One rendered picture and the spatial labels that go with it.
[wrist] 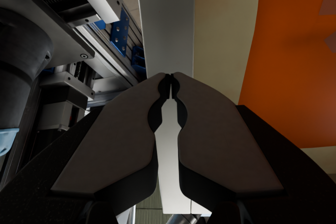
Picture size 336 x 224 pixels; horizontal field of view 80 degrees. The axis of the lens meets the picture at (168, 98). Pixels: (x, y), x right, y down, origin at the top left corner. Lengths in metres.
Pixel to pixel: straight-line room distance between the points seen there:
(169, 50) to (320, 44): 0.14
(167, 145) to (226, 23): 0.13
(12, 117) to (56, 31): 0.17
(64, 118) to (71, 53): 0.20
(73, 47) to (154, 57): 0.33
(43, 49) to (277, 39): 0.39
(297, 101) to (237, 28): 0.11
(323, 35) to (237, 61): 0.07
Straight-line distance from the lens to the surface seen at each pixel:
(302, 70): 0.23
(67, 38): 0.46
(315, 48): 0.23
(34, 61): 0.44
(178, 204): 0.30
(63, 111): 0.62
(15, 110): 0.41
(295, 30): 0.21
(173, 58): 0.16
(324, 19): 0.22
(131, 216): 0.90
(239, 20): 0.19
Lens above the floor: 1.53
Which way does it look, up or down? 25 degrees down
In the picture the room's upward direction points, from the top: 180 degrees clockwise
